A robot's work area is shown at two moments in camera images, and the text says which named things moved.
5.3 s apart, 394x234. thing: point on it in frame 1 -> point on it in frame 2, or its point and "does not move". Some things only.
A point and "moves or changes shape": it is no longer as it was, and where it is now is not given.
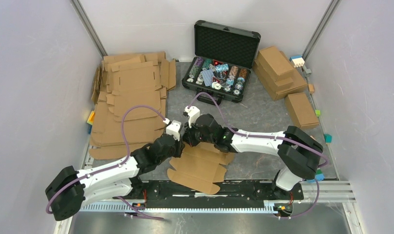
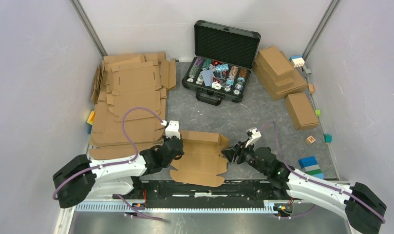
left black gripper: x=180 y=145 does not move
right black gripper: x=188 y=137 -> x=238 y=149
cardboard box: x=198 y=166 moves or changes shape
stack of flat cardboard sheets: x=130 y=92 does not move
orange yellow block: x=90 y=120 does not move
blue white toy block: x=297 y=61 does not move
